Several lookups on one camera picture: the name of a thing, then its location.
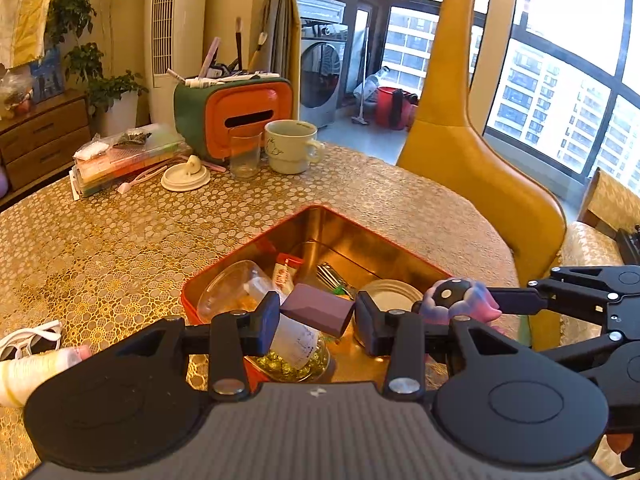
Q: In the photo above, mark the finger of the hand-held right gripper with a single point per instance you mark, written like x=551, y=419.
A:
x=515, y=300
x=610, y=347

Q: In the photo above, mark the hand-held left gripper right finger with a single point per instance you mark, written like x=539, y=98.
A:
x=367, y=327

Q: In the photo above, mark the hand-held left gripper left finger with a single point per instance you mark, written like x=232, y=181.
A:
x=265, y=325

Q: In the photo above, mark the clear jar of gold candies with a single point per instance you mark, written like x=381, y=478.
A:
x=225, y=290

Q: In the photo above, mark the small pink box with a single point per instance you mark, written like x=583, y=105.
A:
x=315, y=305

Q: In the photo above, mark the red candy packet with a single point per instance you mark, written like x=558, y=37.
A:
x=285, y=272

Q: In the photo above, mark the purple squishy toy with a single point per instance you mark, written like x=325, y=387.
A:
x=450, y=295

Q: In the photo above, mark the red tin box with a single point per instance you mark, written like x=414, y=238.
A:
x=350, y=240

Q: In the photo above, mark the white plastic bottle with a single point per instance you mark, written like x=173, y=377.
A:
x=30, y=375

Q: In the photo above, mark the person's right hand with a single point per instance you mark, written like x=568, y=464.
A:
x=621, y=442

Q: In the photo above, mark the round gold tin can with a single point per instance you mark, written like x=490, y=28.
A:
x=395, y=295

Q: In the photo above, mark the wooden chair with patterned cushion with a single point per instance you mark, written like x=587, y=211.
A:
x=610, y=195

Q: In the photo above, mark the yellow giraffe chair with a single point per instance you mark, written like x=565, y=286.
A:
x=450, y=160

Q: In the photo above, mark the white cup lid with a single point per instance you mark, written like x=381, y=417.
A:
x=185, y=177

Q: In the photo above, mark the clear drinking glass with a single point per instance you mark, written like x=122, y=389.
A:
x=245, y=155

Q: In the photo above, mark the pale green mug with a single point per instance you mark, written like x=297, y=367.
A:
x=290, y=147

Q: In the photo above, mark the pink plastic spoon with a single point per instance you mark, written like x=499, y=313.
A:
x=140, y=177

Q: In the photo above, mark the black framed window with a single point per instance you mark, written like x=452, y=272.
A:
x=550, y=85

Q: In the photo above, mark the orange and green tissue box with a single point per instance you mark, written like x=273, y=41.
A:
x=200, y=115

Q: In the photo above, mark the red bucket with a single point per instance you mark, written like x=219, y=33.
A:
x=390, y=105

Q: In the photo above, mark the white plastic bag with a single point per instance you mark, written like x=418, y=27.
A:
x=370, y=87

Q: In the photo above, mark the white pen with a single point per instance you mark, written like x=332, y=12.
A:
x=250, y=76

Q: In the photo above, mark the white mop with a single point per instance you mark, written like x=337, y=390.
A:
x=362, y=75

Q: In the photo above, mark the white plant pot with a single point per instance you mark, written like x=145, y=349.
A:
x=117, y=110

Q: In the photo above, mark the white washing machine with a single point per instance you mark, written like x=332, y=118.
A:
x=322, y=70

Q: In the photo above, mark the black scissors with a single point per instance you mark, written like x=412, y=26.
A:
x=227, y=66

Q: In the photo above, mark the white marker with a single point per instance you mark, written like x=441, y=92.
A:
x=177, y=75

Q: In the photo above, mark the pink pen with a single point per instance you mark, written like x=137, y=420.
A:
x=210, y=57

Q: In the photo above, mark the calligraphy brush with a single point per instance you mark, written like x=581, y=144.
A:
x=259, y=47
x=239, y=40

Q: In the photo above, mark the wooden media cabinet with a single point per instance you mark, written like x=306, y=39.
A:
x=45, y=140

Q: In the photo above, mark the beige curtain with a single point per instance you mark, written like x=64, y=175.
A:
x=280, y=35

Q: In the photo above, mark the white standing air conditioner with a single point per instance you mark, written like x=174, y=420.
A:
x=172, y=20

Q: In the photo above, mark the blue picture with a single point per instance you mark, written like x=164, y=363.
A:
x=47, y=75

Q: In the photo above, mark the plastic bag of fruit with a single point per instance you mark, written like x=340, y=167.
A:
x=15, y=95

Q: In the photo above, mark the tall green houseplant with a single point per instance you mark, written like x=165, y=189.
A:
x=75, y=20

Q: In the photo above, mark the floral cream cloth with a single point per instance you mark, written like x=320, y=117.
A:
x=25, y=5

